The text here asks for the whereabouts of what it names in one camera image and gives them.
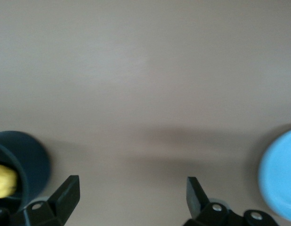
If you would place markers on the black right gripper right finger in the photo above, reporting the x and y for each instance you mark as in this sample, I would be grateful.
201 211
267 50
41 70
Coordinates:
197 204

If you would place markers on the yellow potato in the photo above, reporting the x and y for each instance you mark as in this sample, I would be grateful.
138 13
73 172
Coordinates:
4 181

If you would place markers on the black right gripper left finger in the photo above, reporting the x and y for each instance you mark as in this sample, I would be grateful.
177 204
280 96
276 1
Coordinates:
63 202

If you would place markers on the blue round plate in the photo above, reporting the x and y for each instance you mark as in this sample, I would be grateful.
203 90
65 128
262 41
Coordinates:
279 176

